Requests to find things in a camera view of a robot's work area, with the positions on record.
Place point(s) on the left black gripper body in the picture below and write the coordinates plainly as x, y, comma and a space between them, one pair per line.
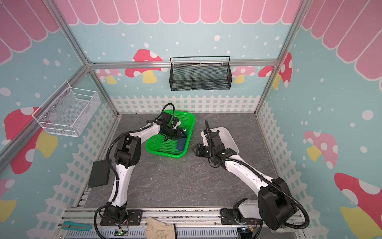
171, 132

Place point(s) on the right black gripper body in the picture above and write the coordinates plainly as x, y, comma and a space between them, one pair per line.
203, 149

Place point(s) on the white plastic tub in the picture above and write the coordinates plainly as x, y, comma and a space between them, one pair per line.
225, 137

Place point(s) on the green plastic basket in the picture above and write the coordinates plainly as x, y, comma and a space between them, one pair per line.
156, 144

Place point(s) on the dark blue paper napkin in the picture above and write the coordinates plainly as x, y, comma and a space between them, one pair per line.
181, 144

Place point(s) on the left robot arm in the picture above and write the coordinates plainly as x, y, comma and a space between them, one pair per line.
121, 157

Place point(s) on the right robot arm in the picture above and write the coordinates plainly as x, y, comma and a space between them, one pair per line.
274, 206

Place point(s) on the black flat pad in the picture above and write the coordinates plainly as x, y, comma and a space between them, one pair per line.
99, 175

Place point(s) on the beige work glove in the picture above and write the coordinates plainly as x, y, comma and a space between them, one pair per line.
159, 230

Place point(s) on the black mesh wall basket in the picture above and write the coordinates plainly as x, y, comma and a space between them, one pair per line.
200, 73

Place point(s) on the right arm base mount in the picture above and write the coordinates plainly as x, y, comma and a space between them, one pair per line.
233, 217

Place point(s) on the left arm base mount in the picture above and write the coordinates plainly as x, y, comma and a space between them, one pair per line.
129, 218

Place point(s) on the white wire wall basket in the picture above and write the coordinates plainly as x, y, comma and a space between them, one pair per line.
68, 111

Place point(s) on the teal handled tool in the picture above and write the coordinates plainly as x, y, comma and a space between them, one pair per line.
68, 225

